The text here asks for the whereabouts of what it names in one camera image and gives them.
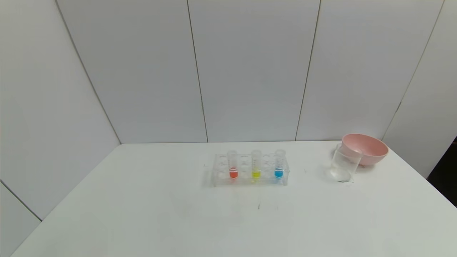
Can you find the test tube with red pigment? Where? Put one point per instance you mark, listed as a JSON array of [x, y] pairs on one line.
[[233, 167]]

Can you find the test tube with yellow pigment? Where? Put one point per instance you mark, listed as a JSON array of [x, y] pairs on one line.
[[256, 167]]

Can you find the clear acrylic test tube rack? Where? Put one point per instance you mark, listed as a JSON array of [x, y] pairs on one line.
[[246, 180]]

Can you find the test tube with blue pigment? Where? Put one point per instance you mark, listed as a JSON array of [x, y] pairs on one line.
[[279, 167]]

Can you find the pink bowl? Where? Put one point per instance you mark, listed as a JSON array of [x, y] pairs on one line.
[[371, 151]]

